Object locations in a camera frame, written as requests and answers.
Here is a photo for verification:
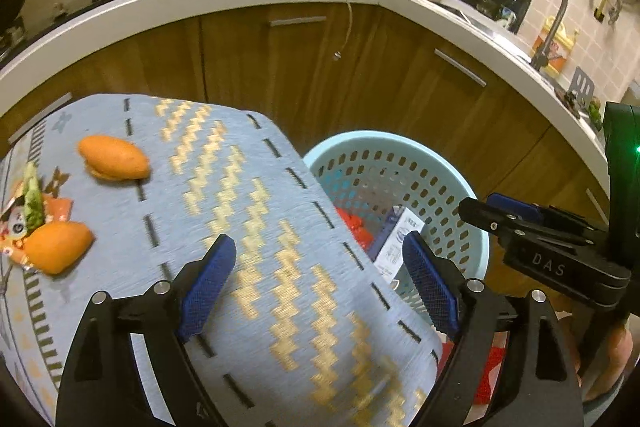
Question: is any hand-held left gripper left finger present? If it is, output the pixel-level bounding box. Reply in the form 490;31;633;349
55;234;237;427

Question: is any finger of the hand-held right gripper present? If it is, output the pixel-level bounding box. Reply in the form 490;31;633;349
459;198;632;308
487;193;607;251

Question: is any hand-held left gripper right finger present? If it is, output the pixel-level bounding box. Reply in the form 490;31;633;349
402;231;586;427

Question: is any white milk carton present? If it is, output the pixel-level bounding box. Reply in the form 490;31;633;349
372;205;426;280

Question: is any red plastic bag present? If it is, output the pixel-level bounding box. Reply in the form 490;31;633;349
334;207;377;253

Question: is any light blue plastic basket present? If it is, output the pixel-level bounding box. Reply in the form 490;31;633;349
303;130;491;343

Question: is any person's right hand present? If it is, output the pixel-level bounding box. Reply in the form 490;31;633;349
579;323;634;404

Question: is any blue patterned tablecloth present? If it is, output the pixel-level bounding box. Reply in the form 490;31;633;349
0;93;443;427

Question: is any orange bread bun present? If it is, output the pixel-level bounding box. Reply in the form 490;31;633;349
77;135;151;180
22;221;96;276

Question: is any yellow detergent pack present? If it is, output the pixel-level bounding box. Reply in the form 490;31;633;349
532;17;577;75

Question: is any orange snack packet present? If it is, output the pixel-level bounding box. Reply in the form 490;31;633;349
0;187;76;268

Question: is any green vegetable piece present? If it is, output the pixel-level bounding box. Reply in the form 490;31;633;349
22;162;47;228

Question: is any metal sink faucet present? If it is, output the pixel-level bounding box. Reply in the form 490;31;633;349
529;0;571;70

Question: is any wooden kitchen cabinet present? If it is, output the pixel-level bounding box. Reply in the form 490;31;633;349
0;2;616;308

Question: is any black glass gas stove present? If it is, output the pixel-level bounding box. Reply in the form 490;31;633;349
0;0;223;58

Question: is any rice cooker power cable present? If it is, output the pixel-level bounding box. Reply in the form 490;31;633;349
245;0;353;58

